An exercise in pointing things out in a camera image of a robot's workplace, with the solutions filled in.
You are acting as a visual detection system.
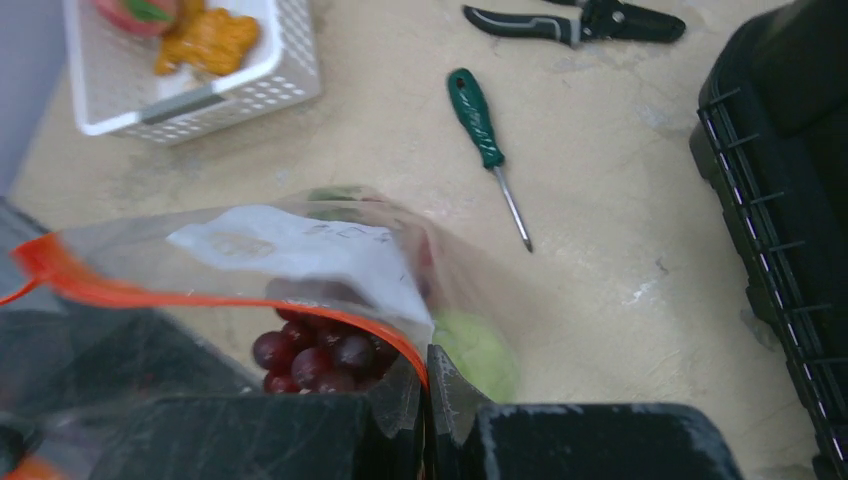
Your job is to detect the white plastic basket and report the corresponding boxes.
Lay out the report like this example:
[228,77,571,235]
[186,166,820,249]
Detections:
[62,1,322,145]

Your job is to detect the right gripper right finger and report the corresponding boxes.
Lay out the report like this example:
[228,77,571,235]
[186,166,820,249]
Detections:
[427,345,743,479]

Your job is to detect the black plastic toolbox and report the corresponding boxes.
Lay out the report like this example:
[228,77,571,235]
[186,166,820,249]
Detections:
[689,1,847,479]

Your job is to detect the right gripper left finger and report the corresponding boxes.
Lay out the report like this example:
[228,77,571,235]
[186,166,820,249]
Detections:
[90,359,424,479]

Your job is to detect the green handled screwdriver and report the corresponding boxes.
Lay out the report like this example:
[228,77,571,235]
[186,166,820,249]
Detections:
[446,68,534,253]

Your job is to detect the clear zip top bag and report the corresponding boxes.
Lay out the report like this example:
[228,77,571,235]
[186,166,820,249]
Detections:
[0,185,525,480]

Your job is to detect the orange toy pepper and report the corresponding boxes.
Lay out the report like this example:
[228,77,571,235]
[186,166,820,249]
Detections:
[153,1,261,76]

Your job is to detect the toy peach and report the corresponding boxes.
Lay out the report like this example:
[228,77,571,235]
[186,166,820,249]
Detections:
[92,0,180,38]

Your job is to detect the green toy cabbage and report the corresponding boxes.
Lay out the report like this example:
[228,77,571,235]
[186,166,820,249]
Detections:
[433,310,520,403]

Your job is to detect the purple toy grapes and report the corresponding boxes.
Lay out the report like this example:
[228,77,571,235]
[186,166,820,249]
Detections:
[252,309,400,394]

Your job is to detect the black pliers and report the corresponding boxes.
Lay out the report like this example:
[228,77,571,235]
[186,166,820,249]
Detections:
[462,0,686,48]

